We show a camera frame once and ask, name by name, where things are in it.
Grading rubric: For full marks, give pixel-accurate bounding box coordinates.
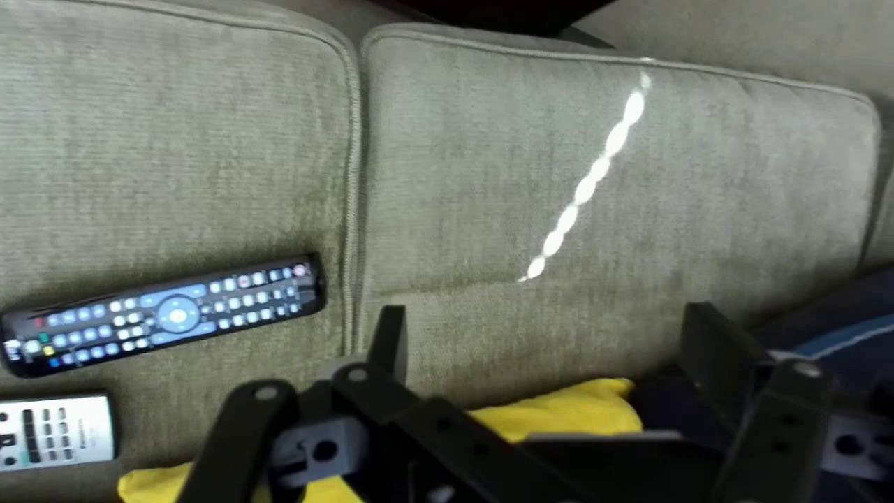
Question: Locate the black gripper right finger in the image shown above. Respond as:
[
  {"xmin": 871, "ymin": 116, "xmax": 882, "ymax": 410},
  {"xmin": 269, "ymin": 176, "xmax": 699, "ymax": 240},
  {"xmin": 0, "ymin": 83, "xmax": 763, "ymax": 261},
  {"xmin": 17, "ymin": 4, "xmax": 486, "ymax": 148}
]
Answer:
[{"xmin": 520, "ymin": 299, "xmax": 894, "ymax": 503}]

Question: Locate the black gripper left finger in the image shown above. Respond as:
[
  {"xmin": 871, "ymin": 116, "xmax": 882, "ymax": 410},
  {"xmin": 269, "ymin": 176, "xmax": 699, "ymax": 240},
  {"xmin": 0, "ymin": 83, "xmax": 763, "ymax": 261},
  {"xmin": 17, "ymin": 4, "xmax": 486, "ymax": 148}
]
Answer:
[{"xmin": 176, "ymin": 302, "xmax": 598, "ymax": 503}]

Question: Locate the grey-brown fabric sofa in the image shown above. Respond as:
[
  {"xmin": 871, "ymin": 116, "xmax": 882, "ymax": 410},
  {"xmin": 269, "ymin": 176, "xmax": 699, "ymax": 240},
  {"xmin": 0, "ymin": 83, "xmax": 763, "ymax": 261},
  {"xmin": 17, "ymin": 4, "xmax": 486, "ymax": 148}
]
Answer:
[{"xmin": 0, "ymin": 0, "xmax": 894, "ymax": 503}]

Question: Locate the silver Panasonic remote control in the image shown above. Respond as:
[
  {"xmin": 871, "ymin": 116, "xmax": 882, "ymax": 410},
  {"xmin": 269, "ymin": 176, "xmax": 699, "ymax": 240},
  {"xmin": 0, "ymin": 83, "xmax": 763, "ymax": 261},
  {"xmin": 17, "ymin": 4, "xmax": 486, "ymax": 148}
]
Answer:
[{"xmin": 0, "ymin": 391, "xmax": 120, "ymax": 471}]

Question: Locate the glossy black remote control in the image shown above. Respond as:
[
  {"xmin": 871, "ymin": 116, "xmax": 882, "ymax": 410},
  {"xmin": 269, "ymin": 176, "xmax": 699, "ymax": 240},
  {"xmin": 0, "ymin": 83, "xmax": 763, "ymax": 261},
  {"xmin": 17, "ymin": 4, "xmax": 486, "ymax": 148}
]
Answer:
[{"xmin": 0, "ymin": 252, "xmax": 330, "ymax": 379}]

